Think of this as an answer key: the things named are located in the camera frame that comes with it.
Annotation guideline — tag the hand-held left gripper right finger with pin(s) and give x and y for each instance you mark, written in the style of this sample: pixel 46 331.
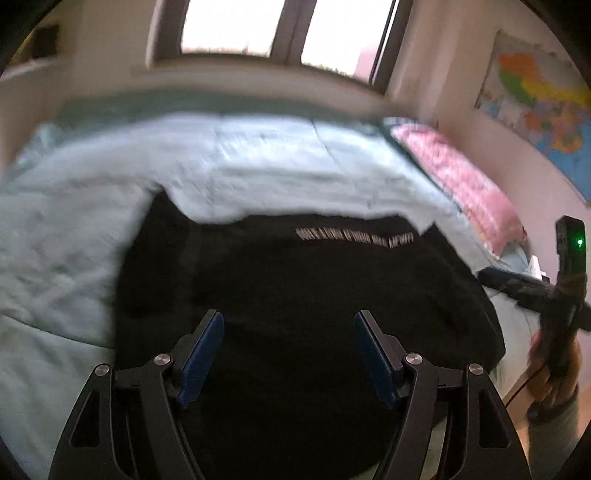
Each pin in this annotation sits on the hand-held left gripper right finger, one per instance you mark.
pixel 376 360

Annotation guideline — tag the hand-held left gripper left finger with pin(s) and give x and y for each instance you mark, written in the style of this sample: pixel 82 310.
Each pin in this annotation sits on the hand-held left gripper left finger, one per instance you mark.
pixel 201 355

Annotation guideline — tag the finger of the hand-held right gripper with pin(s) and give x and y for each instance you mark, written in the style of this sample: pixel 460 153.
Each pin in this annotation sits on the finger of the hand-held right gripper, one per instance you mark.
pixel 512 284

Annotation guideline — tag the black hooded jacket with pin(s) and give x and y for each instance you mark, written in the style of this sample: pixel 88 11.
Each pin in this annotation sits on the black hooded jacket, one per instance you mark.
pixel 300 295

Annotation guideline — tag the person's right forearm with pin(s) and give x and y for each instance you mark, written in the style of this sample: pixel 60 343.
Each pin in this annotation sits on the person's right forearm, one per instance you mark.
pixel 558 438

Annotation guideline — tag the person's right hand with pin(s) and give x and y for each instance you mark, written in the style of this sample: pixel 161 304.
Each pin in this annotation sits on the person's right hand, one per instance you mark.
pixel 545 383

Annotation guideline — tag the small white object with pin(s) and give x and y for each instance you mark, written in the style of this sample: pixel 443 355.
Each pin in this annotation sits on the small white object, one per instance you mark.
pixel 539 268

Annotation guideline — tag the pink patterned pillow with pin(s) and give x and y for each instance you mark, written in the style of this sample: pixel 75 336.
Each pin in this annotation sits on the pink patterned pillow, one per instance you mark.
pixel 457 184

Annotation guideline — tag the bed with light blue sheet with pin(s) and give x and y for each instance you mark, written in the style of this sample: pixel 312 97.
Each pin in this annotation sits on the bed with light blue sheet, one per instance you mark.
pixel 92 221

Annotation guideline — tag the colourful wall map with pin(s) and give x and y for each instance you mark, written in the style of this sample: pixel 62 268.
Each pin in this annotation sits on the colourful wall map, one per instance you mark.
pixel 540 106

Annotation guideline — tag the window with dark frame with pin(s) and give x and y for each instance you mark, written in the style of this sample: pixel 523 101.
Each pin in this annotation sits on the window with dark frame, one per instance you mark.
pixel 231 23

